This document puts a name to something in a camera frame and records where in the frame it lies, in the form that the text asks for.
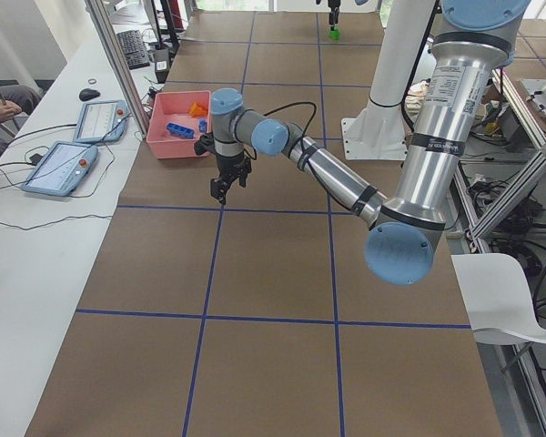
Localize pink plastic box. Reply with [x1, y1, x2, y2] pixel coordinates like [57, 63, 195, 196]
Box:
[147, 90, 211, 159]

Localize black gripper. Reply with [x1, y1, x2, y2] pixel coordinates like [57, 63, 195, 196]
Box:
[210, 152, 252, 204]
[328, 0, 340, 29]

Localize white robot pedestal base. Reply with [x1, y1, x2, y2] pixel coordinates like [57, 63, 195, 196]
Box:
[341, 1, 438, 160]

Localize upper teach pendant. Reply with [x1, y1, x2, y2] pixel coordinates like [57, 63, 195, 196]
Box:
[73, 100, 130, 144]

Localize lower teach pendant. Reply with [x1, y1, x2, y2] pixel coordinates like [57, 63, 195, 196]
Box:
[21, 141, 98, 197]

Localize long blue block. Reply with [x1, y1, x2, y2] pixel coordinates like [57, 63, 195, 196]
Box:
[166, 123, 195, 139]

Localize black braided cable left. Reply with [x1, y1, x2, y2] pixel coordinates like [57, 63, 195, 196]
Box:
[245, 101, 319, 160]

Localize small blue block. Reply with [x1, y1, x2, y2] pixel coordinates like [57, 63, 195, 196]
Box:
[198, 118, 208, 134]

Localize teach pendant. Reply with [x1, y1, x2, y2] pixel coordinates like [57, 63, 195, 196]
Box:
[73, 100, 130, 144]
[21, 141, 98, 197]

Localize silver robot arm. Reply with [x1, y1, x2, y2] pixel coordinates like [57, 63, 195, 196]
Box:
[195, 1, 528, 285]

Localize aluminium frame post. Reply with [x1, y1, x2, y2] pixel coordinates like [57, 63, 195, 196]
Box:
[85, 0, 149, 138]

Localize orange block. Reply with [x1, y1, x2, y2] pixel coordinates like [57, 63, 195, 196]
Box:
[188, 102, 208, 117]

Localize black keyboard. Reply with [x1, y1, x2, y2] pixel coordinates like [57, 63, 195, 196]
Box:
[116, 30, 150, 70]

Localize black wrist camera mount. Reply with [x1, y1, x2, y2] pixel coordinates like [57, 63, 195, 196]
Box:
[194, 133, 216, 156]

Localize black computer mouse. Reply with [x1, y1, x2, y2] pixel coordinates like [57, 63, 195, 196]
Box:
[78, 88, 101, 102]

